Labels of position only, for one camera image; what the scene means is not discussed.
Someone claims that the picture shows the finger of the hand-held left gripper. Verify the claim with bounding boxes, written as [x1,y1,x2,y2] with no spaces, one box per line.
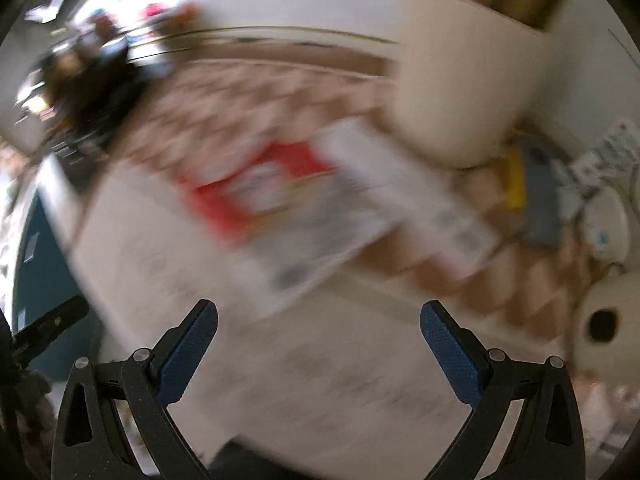
[12,295,91,361]

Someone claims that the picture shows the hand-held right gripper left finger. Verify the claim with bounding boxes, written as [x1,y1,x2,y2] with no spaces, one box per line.
[51,299,219,480]

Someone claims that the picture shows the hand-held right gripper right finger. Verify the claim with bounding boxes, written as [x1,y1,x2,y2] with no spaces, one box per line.
[420,300,586,480]

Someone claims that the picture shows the red and white plastic wrapper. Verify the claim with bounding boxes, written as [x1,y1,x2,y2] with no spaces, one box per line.
[182,142,396,306]

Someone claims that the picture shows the long white carton box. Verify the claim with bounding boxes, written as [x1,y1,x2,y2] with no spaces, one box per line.
[315,122,501,281]

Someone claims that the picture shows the blue cabinet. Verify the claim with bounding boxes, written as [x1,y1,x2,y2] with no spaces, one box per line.
[10,192,101,381]

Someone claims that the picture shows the checkered tablecloth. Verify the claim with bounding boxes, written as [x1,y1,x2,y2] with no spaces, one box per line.
[70,55,591,461]

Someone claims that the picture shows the person's dark robe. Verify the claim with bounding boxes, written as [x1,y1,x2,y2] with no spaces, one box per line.
[210,437,321,480]

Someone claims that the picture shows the white electric kettle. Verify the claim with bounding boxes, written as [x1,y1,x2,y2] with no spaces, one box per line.
[570,275,640,371]

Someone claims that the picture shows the blue smartphone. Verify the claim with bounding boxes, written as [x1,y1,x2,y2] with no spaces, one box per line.
[520,142,566,251]

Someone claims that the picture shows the yellow flat item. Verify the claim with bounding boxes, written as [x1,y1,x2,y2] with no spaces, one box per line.
[505,147,526,211]

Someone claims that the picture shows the white dotted bowl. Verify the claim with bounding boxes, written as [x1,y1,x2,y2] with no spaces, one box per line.
[582,187,632,266]

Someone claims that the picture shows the white paper slip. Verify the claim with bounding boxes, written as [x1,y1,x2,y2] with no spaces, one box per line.
[562,157,596,206]

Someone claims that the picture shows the white printed packet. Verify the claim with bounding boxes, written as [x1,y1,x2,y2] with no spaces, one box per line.
[590,120,640,181]

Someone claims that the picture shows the cream chopstick holder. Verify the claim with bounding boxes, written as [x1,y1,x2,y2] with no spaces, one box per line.
[395,0,546,168]

